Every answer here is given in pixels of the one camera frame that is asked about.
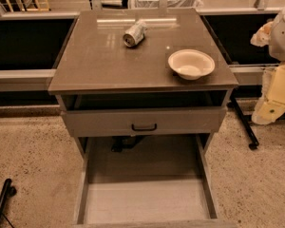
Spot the silver 7up can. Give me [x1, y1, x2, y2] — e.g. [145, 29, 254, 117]
[123, 20, 146, 48]

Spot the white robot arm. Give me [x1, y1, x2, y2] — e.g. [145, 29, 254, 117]
[250, 7, 285, 124]

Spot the grey top drawer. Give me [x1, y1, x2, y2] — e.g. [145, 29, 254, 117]
[62, 106, 226, 137]

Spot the grey drawer cabinet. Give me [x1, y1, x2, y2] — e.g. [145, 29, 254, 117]
[48, 9, 238, 153]

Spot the open grey middle drawer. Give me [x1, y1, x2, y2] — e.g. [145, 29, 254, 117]
[73, 135, 237, 228]

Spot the white bowl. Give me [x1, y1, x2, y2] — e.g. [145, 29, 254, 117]
[168, 49, 216, 80]

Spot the black stand leg right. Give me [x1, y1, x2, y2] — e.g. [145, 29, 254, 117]
[227, 93, 285, 150]

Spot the black stand leg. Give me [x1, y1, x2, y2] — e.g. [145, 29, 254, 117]
[0, 179, 17, 228]
[227, 93, 285, 150]

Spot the black stand leg left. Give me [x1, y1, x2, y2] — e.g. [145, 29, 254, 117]
[0, 179, 17, 228]

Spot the black drawer handle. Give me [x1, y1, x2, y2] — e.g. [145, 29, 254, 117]
[131, 123, 158, 132]

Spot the wire basket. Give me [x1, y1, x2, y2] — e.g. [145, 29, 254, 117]
[128, 0, 203, 10]

